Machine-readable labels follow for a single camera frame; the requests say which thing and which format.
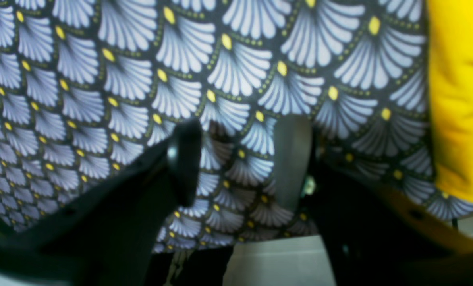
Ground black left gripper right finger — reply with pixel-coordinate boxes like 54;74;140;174
274;115;473;286

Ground yellow T-shirt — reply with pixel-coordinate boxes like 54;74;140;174
427;0;473;203

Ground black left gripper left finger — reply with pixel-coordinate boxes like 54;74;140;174
0;119;203;286

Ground blue fan-patterned tablecloth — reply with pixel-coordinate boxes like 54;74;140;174
0;0;473;253

